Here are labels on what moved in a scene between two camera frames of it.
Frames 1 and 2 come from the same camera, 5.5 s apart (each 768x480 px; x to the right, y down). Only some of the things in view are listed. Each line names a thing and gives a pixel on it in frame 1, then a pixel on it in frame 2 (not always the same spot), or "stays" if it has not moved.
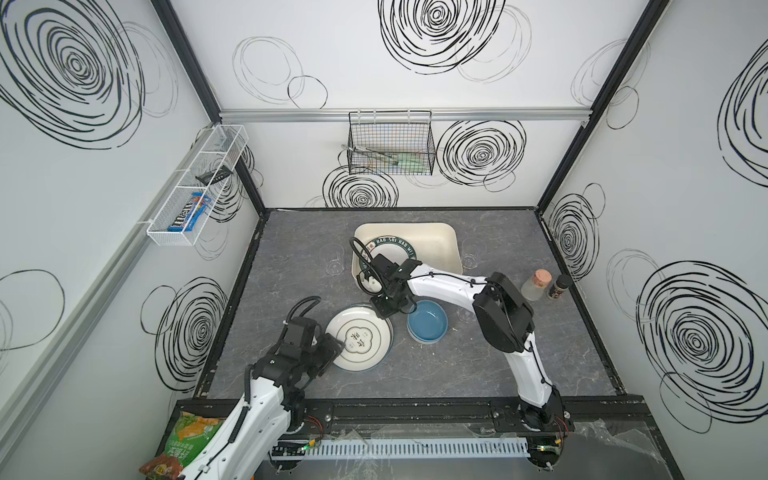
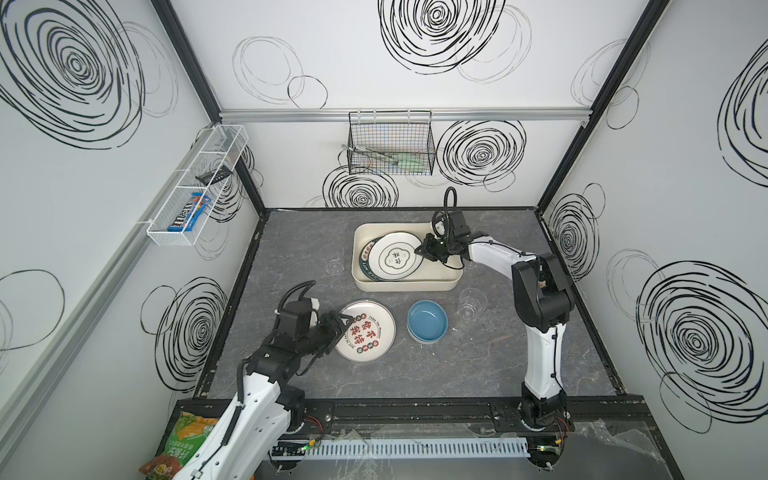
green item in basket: x=412 y=163 stays
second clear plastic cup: x=332 y=256 stays
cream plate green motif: x=368 y=338 -> x=393 y=257
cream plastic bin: x=435 y=244 stays
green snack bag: x=191 y=433 stays
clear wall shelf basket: x=182 y=218 stays
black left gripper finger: x=327 y=347 -> x=346 y=320
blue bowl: x=428 y=323 stays
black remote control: x=212 y=176 stays
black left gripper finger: x=334 y=356 -> x=342 y=330
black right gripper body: x=389 y=297 -> x=435 y=247
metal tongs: x=372 y=152 stays
